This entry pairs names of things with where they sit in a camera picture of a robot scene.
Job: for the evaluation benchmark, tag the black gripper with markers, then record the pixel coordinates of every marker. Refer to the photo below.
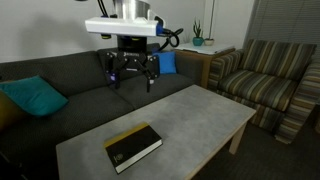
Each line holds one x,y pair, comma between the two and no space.
131,50

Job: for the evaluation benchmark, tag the black book with yellow spine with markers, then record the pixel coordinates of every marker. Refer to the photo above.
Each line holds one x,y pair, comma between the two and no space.
133,146

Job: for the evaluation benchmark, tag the blue square cushion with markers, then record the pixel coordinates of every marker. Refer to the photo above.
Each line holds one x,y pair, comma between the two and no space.
167,63

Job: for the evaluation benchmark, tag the dark grey fabric sofa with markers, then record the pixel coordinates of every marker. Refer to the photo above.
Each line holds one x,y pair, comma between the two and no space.
83,103

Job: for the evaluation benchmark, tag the teal pot with green plant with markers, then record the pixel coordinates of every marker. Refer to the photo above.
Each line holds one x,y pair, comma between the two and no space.
197,41

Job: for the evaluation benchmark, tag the wooden side table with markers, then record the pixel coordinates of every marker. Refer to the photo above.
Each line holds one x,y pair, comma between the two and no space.
204,63

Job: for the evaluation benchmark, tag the white board on side table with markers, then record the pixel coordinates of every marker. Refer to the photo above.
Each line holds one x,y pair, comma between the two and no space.
205,48

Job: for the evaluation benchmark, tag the small white pot with stem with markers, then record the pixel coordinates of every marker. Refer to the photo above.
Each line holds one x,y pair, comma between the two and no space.
209,42

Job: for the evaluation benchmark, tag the teal cushion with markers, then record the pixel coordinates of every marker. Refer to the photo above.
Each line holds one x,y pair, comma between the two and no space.
33,96

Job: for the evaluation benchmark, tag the wooden coffee table leg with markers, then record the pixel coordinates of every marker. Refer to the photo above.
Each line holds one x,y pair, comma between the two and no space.
237,140

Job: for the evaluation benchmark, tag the mustard yellow cushion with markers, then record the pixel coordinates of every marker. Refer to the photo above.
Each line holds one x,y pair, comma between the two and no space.
8,113

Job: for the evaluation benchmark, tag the striped armchair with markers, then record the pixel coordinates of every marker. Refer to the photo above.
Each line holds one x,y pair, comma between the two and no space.
263,86

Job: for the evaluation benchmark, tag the grey window blinds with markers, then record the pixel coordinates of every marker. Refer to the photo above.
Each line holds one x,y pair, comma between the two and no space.
286,23

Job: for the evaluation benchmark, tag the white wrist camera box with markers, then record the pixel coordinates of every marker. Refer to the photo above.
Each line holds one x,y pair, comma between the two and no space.
123,26

